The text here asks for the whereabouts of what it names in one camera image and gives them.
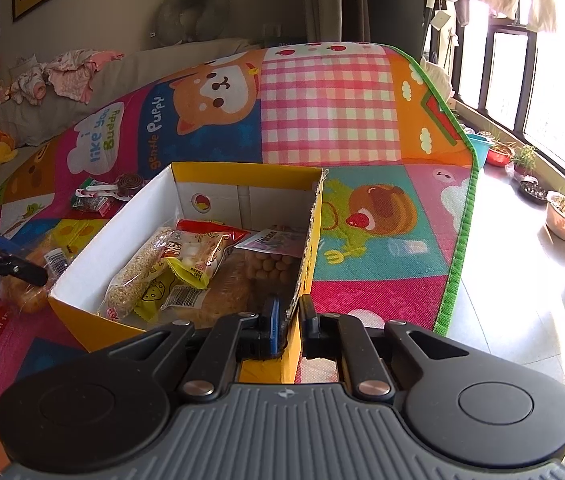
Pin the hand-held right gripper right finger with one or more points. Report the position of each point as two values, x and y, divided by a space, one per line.
307 320

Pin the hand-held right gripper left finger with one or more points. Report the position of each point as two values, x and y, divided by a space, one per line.
273 327

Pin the round bread bun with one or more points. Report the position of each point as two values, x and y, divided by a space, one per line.
227 290
32 292

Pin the clear biscuit packet pink label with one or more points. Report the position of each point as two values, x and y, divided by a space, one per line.
267 265

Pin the yellow cardboard box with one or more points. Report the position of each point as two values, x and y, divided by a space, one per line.
112 230

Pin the red and yellow snack packet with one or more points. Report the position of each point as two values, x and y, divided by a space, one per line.
197 255

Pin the sesame stick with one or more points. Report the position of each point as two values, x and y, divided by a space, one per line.
135 272

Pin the yellow cheese snack bar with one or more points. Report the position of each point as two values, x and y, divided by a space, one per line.
155 297

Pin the small red green candy packet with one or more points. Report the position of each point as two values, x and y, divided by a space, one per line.
93 203

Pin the grey sofa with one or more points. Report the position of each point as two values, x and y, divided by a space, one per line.
37 120

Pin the brown swirl lollipop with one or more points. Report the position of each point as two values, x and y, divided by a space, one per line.
130 185

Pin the pink and white clothes pile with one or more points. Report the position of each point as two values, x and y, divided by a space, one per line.
27 85

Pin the colourful cartoon play mat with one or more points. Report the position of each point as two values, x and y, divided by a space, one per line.
327 105

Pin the teal plastic basin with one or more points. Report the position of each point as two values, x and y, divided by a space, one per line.
479 150

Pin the red flower pot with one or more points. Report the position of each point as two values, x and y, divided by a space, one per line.
499 156

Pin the dark round plant dish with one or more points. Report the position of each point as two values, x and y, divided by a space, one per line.
533 192

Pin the small potted green plant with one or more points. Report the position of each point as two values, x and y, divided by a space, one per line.
524 162

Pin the grey neck pillow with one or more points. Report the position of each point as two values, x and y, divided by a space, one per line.
187 15

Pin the grey curtain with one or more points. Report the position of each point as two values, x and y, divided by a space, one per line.
332 0

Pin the white upright appliance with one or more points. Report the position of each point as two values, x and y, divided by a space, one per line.
437 0

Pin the window with dark frame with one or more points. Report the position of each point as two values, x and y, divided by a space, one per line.
507 75

